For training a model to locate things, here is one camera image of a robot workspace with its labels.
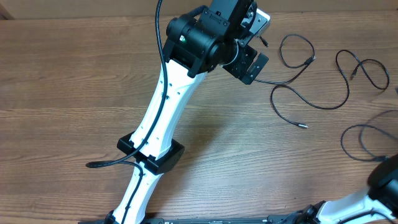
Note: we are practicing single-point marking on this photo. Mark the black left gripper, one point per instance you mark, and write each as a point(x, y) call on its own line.
point(245, 55)

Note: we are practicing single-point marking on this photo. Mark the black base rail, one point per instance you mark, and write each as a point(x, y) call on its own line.
point(271, 219)

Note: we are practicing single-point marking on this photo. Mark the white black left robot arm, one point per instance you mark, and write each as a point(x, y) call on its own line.
point(197, 42)

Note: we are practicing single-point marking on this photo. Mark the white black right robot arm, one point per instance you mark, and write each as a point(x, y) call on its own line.
point(378, 201)

